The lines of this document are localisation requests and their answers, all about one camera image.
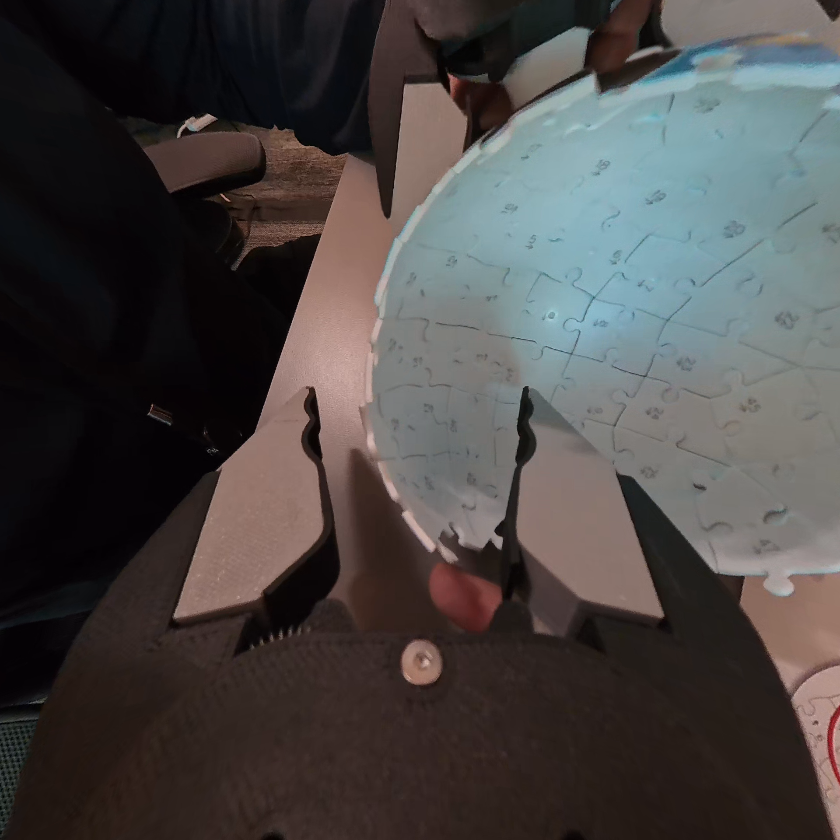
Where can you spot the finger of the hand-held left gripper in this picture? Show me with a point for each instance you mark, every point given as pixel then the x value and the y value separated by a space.
pixel 430 144

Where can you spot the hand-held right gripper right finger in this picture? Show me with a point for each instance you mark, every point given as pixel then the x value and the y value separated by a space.
pixel 584 544

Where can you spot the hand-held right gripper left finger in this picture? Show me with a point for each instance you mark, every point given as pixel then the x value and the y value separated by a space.
pixel 256 538

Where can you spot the blue puzzle ball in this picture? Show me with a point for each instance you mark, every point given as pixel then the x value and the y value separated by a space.
pixel 623 262

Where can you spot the person's left hand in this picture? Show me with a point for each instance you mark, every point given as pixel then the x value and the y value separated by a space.
pixel 485 105

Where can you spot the person's right hand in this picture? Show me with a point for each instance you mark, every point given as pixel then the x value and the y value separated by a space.
pixel 466 604

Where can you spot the grey office chair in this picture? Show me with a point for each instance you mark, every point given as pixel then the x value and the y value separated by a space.
pixel 203 157

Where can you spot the white instruction leaflet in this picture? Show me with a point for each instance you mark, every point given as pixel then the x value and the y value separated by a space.
pixel 820 722

